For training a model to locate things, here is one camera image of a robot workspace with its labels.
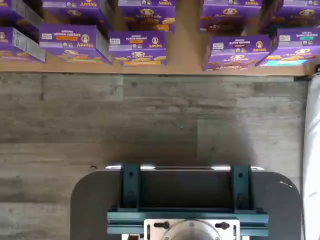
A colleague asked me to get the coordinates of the grey rounded base plate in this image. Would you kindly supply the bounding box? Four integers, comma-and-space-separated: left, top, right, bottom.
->
70, 169, 301, 240

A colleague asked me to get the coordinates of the white backdrop sheet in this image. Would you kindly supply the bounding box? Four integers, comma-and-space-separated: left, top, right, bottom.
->
303, 72, 320, 240

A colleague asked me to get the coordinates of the teal metal mounting frame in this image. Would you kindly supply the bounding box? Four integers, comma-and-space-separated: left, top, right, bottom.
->
106, 163, 270, 237

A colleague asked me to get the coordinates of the purple Annie's snack box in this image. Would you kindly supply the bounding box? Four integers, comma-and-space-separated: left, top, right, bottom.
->
41, 0, 108, 26
38, 23, 113, 65
260, 0, 320, 35
107, 30, 168, 67
0, 0, 44, 29
0, 26, 47, 64
117, 0, 176, 34
198, 0, 264, 35
202, 34, 272, 73
255, 27, 319, 68

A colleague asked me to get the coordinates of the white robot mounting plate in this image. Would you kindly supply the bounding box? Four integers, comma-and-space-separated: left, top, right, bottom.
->
143, 218, 241, 240

